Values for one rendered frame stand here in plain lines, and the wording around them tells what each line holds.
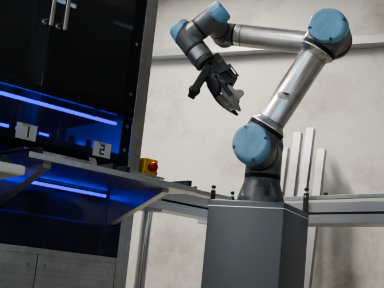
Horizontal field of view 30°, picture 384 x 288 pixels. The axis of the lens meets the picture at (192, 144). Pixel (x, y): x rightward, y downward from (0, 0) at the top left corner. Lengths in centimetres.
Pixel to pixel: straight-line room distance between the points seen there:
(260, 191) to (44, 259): 93
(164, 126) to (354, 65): 160
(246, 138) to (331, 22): 43
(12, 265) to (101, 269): 38
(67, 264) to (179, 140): 311
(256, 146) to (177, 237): 357
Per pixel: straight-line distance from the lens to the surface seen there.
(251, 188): 225
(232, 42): 244
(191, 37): 233
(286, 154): 514
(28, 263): 273
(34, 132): 275
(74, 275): 283
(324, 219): 316
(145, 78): 308
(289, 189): 502
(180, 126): 581
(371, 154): 523
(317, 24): 220
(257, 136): 213
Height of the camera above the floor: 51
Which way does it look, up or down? 11 degrees up
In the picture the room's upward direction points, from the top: 6 degrees clockwise
